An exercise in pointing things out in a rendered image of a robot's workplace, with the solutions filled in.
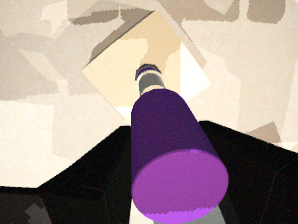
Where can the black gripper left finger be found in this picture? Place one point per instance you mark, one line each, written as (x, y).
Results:
(94, 190)

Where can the purple marker cap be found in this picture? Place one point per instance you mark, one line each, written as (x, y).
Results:
(177, 176)

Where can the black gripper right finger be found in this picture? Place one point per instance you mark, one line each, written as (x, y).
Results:
(263, 178)

